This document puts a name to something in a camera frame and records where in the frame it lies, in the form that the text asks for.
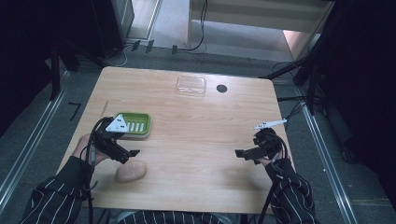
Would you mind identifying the hand-held gripper black cable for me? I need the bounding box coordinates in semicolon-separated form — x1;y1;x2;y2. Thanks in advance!
257;133;290;224
81;117;114;224

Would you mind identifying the left hand-held gripper black cable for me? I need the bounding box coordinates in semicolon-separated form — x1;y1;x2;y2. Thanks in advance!
81;117;114;224

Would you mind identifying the person's right hand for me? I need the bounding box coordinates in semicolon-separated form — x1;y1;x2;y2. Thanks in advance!
257;154;284;168

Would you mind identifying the green soap dish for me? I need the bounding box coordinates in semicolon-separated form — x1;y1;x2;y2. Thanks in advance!
113;111;153;140

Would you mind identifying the dark cabinet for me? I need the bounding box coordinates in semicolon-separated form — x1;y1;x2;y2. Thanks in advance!
88;0;135;60

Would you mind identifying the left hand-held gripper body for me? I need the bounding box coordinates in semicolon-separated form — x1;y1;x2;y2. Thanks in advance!
91;114;132;165

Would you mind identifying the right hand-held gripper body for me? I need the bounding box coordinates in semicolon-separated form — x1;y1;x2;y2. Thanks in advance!
245;119;289;165

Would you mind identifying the black metal stand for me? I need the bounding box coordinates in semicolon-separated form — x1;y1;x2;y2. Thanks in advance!
46;36;82;101

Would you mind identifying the white floor cable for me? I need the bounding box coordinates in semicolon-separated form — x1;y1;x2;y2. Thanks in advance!
106;43;138;68

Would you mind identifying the person's left hand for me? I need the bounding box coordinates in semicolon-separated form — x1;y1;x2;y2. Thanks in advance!
71;133;108;167

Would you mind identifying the black hanging cable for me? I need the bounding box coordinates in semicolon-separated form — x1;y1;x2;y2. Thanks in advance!
171;0;209;55

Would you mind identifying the beige bread roll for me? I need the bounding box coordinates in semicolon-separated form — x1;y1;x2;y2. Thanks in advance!
115;160;148;183

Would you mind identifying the black tripod stand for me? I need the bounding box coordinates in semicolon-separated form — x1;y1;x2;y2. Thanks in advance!
259;31;335;116

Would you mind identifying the person's striped torso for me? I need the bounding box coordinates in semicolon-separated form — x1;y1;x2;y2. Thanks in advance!
116;210;227;224

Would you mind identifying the right hand-held gripper black cable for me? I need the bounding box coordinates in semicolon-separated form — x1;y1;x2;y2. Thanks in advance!
257;133;290;224

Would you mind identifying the metal floor rail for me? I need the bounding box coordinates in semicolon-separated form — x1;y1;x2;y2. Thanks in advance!
297;88;360;224
0;70;70;206

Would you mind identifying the clear plastic box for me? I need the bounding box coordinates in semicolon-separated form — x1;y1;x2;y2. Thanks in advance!
176;75;207;98

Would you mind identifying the white shelf unit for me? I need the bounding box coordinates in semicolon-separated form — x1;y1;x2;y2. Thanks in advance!
186;0;336;63

